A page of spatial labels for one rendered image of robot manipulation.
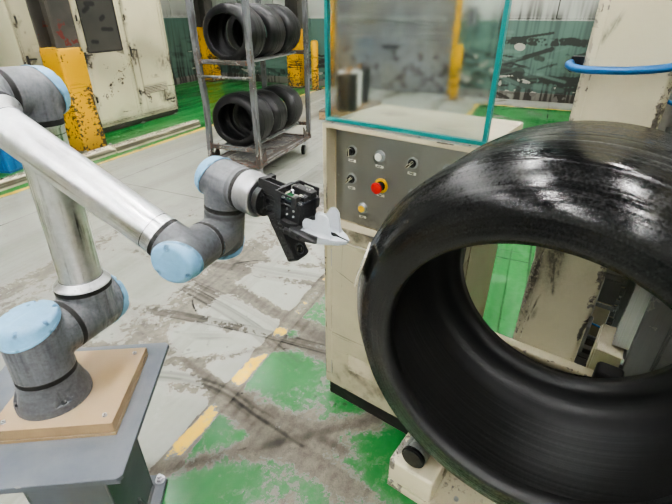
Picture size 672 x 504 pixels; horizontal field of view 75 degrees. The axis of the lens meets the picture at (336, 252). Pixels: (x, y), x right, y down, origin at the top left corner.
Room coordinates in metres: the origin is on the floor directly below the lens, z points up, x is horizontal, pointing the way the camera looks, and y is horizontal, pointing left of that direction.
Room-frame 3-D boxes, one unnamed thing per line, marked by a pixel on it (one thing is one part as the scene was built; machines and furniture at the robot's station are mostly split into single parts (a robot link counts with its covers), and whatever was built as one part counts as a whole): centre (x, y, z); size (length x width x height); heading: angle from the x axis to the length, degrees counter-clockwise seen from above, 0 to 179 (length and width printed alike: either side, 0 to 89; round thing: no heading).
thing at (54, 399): (0.88, 0.80, 0.69); 0.19 x 0.19 x 0.10
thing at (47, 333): (0.89, 0.79, 0.83); 0.17 x 0.15 x 0.18; 160
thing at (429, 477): (0.64, -0.24, 0.83); 0.36 x 0.09 x 0.06; 144
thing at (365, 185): (1.48, -0.29, 0.63); 0.56 x 0.41 x 1.27; 54
